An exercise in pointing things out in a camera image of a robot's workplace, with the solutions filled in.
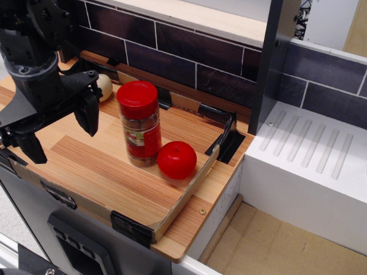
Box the black oven control panel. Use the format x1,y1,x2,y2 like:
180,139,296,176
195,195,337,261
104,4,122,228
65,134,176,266
48,214,116,274

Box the red-capped basil spice bottle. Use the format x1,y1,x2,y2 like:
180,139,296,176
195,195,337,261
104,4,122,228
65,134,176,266
116,81,162,167

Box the grey vertical cabinet post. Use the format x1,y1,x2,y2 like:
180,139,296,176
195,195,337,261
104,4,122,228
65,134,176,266
248,0,300,135

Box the cream white ball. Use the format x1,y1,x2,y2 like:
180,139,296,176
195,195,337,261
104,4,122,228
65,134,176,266
97,74,113,102

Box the white sink drainboard unit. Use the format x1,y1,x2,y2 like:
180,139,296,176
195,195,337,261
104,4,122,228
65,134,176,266
240,103,366,254

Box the cardboard fence with black tape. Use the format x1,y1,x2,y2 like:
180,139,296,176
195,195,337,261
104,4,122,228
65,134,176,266
0,57,246,249

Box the red plastic apple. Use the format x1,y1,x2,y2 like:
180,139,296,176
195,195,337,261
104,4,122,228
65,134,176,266
157,141,197,179

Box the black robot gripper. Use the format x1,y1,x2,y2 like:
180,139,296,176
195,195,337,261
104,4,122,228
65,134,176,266
1,53,102,164

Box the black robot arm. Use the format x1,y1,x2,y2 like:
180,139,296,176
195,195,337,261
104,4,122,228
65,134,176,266
1,1,102,164

